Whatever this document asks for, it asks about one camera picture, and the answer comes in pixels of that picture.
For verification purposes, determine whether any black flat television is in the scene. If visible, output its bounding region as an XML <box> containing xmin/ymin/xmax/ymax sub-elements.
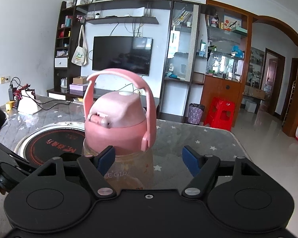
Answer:
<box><xmin>92</xmin><ymin>36</ymin><xmax>153</xmax><ymax>76</ymax></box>

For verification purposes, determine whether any brown cardboard box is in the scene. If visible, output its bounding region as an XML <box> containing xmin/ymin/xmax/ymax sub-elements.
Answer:
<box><xmin>73</xmin><ymin>76</ymin><xmax>88</xmax><ymax>85</ymax></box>

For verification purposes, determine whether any grey star tablecloth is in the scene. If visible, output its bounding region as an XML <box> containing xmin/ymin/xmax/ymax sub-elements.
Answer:
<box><xmin>0</xmin><ymin>94</ymin><xmax>252</xmax><ymax>238</ymax></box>

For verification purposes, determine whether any pink lidded water bottle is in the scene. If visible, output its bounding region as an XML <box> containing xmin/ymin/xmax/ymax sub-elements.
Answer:
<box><xmin>83</xmin><ymin>68</ymin><xmax>157</xmax><ymax>191</ymax></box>

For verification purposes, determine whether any purple patterned waste bin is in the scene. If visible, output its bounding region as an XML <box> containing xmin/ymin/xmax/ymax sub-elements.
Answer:
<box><xmin>188</xmin><ymin>103</ymin><xmax>205</xmax><ymax>125</ymax></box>

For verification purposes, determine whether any built-in induction cooktop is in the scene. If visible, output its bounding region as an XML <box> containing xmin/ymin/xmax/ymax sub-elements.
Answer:
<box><xmin>14</xmin><ymin>121</ymin><xmax>85</xmax><ymax>167</ymax></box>

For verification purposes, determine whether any red plastic stool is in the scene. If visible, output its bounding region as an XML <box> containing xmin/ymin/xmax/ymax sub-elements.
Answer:
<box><xmin>203</xmin><ymin>97</ymin><xmax>235</xmax><ymax>131</ymax></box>

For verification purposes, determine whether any black power adapter with cables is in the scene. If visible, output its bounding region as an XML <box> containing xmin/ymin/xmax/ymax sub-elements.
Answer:
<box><xmin>7</xmin><ymin>76</ymin><xmax>37</xmax><ymax>107</ymax></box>

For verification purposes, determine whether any white canvas tote bag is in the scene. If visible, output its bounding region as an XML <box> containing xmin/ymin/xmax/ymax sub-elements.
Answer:
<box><xmin>71</xmin><ymin>25</ymin><xmax>88</xmax><ymax>66</ymax></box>

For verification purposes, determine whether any brown wooden display cabinet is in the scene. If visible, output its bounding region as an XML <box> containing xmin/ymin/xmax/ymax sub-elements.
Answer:
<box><xmin>200</xmin><ymin>0</ymin><xmax>253</xmax><ymax>125</ymax></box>

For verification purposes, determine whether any black wall shelf unit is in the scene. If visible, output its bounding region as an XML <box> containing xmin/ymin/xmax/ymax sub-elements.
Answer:
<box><xmin>47</xmin><ymin>0</ymin><xmax>215</xmax><ymax>123</ymax></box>

